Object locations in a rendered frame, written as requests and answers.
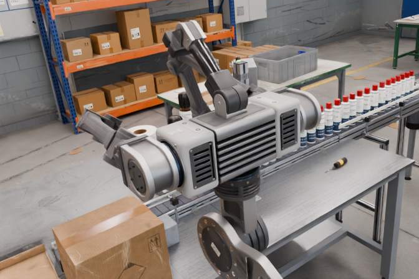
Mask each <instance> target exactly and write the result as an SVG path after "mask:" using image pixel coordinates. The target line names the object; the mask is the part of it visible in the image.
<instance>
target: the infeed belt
mask: <svg viewBox="0 0 419 279"><path fill-rule="evenodd" d="M335 136H337V135H336V134H333V135H332V136H325V135H324V139H323V140H317V139H315V143H314V144H308V143H307V147H306V148H299V149H297V151H296V152H294V153H292V152H290V153H288V154H285V155H284V156H282V158H281V159H276V161H275V162H273V163H269V164H268V165H267V166H261V168H260V170H262V169H265V168H267V167H269V166H272V165H273V164H276V163H278V162H280V161H282V160H284V159H287V158H289V157H291V156H293V155H295V154H297V153H300V152H302V151H304V150H307V149H309V148H311V147H313V146H315V145H317V144H320V143H322V142H324V141H327V140H329V139H331V138H333V137H335ZM212 192H214V189H213V188H212V189H210V190H208V191H206V192H204V193H202V194H200V195H197V196H195V197H193V198H191V199H188V198H186V197H185V196H184V195H182V194H181V195H179V196H177V198H178V200H179V204H178V205H176V207H177V208H179V207H181V206H183V205H185V204H187V203H189V202H192V201H194V200H196V199H199V198H201V197H203V196H205V195H207V194H209V193H212ZM149 209H150V211H152V212H153V213H154V214H155V215H156V216H157V217H159V216H161V215H163V214H166V213H167V212H169V211H172V210H174V206H173V205H171V203H170V200H167V201H165V202H162V203H161V204H158V205H156V206H153V207H151V208H149ZM54 252H55V254H56V256H57V258H58V260H59V261H61V260H60V256H59V252H58V249H55V250H54Z"/></svg>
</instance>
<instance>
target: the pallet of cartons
mask: <svg viewBox="0 0 419 279"><path fill-rule="evenodd" d="M279 47H280V46H275V45H262V46H259V47H255V48H253V47H251V42H247V41H243V40H237V46H235V47H233V46H232V41H231V42H227V43H223V44H218V45H213V46H212V48H213V51H212V52H211V53H212V54H213V56H214V58H215V59H216V61H217V63H218V64H219V66H220V67H221V69H222V70H226V69H228V70H229V71H230V73H231V74H232V61H233V60H236V57H240V58H241V59H248V57H249V56H251V55H255V54H259V53H261V52H265V51H269V50H272V49H276V48H279Z"/></svg>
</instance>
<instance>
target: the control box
mask: <svg viewBox="0 0 419 279"><path fill-rule="evenodd" d="M241 60H242V61H245V62H248V79H249V86H250V84H252V83H253V84H255V85H256V86H257V87H258V72H257V67H256V64H255V62H254V59H253V58H250V59H241ZM234 62H235V60H233V61H232V68H233V63H234ZM233 72H234V68H233Z"/></svg>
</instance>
